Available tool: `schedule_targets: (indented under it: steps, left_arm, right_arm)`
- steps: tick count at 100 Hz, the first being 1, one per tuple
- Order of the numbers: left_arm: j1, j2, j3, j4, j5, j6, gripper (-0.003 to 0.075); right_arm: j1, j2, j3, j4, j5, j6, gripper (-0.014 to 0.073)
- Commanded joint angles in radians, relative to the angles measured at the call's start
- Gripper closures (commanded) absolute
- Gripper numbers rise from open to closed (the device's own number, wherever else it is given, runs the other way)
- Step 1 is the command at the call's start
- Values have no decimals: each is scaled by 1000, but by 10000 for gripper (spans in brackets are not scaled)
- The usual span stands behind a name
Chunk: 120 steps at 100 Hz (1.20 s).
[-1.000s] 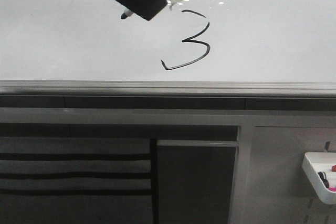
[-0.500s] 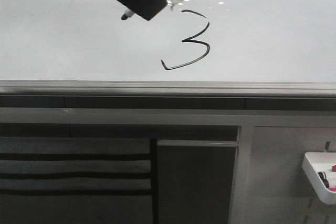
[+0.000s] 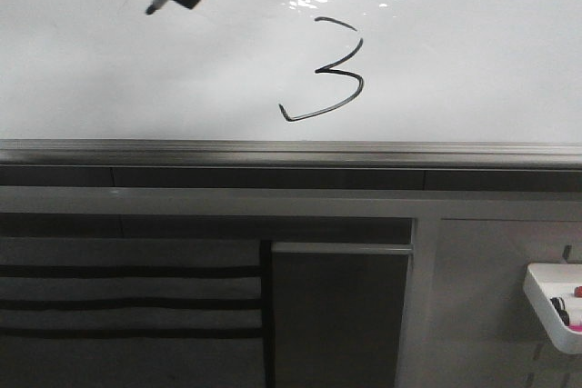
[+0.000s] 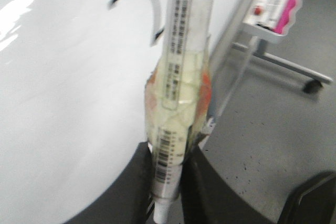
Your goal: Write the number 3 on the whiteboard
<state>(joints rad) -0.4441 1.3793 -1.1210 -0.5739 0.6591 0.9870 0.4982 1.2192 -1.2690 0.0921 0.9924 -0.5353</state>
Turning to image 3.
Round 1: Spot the black marker in tray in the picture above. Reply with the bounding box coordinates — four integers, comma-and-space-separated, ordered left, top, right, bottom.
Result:
550, 297, 570, 326

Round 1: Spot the white whiteboard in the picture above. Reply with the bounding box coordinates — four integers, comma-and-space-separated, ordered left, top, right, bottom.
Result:
1, 0, 581, 143

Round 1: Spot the dark grey cabinet door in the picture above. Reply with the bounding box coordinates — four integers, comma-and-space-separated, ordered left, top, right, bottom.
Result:
273, 242, 413, 387

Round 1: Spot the white wall-mounted tray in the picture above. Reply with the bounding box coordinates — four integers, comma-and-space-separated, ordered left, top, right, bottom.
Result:
523, 263, 581, 354

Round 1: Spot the grey whiteboard ledge tray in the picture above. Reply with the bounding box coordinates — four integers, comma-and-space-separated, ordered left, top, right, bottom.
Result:
1, 139, 581, 171

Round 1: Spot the black tray hook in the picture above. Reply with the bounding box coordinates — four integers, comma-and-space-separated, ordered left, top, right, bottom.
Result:
561, 244, 572, 264

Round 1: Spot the pink marker in tray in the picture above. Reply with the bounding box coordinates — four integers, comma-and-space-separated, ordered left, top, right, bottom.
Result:
568, 324, 582, 333

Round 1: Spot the grey striped drawer cabinet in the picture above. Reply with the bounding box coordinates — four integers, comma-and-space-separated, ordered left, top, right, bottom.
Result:
1, 237, 274, 387

